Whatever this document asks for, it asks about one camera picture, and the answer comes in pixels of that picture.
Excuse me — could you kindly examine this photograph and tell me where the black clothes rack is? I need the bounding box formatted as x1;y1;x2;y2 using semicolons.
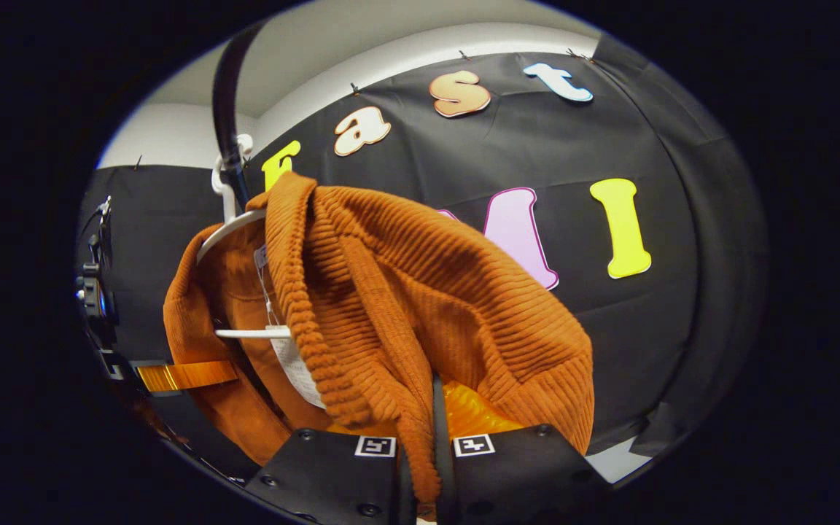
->
211;20;269;212

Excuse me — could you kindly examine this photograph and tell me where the white plastic clothes hanger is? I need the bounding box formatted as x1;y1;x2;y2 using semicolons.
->
195;133;294;341

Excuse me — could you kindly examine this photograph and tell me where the orange corduroy jacket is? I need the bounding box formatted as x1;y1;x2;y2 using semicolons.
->
163;171;596;504

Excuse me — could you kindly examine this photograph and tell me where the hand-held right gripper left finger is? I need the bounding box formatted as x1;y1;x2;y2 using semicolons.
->
245;429;418;525

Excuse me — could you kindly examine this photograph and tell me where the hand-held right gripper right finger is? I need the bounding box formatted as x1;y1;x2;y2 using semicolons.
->
432;374;612;525

